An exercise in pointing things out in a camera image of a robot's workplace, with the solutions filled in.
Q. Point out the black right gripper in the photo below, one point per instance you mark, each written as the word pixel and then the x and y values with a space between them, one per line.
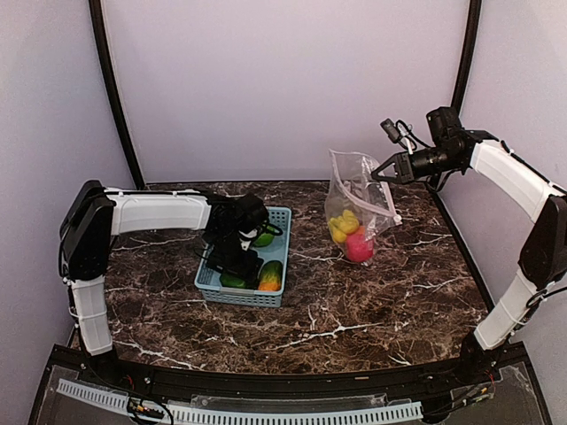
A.
pixel 405 170

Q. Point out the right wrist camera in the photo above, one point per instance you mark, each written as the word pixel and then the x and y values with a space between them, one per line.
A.
pixel 442 122

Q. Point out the clear zip top bag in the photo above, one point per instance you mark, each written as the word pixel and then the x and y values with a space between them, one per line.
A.
pixel 352 188

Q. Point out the black frame post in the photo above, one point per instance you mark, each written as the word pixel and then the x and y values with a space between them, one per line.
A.
pixel 467 54
pixel 112 92

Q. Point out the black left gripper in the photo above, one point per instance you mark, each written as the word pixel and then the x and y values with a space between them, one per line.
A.
pixel 246 270

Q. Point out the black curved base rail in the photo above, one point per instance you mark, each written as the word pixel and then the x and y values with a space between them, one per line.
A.
pixel 441 386

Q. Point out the light blue plastic basket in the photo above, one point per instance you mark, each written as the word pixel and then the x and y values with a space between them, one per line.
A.
pixel 272 247

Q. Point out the green toy watermelon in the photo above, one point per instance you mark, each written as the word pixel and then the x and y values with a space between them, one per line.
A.
pixel 263 240

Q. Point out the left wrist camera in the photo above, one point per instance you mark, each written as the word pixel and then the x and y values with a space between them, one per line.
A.
pixel 251 213

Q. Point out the white slotted cable duct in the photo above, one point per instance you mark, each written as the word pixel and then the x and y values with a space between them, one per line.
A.
pixel 210 410

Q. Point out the black left frame post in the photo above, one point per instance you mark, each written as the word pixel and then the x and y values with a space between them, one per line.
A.
pixel 112 92

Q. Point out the yellow toy banana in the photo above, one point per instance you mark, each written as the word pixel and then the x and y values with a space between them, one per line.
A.
pixel 348 223
pixel 337 234

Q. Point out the red toy apple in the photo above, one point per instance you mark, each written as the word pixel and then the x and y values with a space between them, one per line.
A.
pixel 358 248

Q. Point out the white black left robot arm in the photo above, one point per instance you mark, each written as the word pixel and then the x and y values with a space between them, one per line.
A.
pixel 229 226

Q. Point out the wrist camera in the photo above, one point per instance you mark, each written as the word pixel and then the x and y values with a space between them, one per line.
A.
pixel 251 213
pixel 442 122

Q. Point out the green orange toy mango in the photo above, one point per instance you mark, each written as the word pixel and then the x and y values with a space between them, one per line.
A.
pixel 271 276

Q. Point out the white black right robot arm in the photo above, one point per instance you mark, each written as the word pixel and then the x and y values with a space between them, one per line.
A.
pixel 542 261

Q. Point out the black right frame post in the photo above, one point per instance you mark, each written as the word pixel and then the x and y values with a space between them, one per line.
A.
pixel 467 54

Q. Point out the green toy bell pepper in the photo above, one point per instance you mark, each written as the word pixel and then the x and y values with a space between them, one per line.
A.
pixel 233 282

